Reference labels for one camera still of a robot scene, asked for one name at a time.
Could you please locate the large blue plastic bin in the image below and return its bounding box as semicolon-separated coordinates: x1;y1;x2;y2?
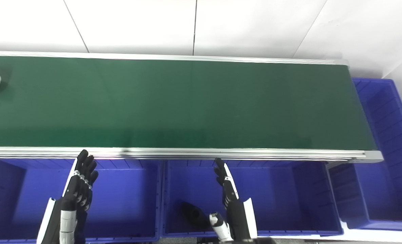
328;78;402;232

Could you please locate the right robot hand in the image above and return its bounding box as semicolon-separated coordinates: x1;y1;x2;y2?
209;158;258;242

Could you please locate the green conveyor belt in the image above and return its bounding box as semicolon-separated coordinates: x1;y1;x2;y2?
0;55;378;150
0;51;384;164

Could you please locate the black part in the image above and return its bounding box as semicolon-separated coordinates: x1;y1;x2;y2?
180;202;211;229

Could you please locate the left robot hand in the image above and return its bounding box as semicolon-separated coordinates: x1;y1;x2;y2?
36;149;99;244

